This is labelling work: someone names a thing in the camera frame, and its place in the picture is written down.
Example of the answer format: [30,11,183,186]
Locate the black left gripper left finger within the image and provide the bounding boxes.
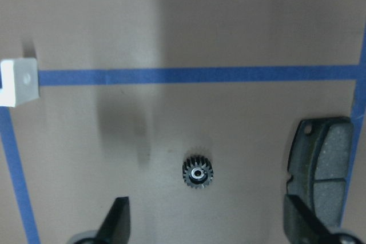
[94,197,131,243]

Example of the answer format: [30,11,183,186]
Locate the white curved plastic bracket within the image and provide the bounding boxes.
[1,58,39,107]

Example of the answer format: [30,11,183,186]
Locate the black brake pad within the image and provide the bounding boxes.
[287,117,353,227]

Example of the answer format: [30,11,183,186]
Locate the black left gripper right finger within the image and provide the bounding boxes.
[283,194,340,244]

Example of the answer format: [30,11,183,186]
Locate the small black bearing gear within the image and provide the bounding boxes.
[182,154,214,189]

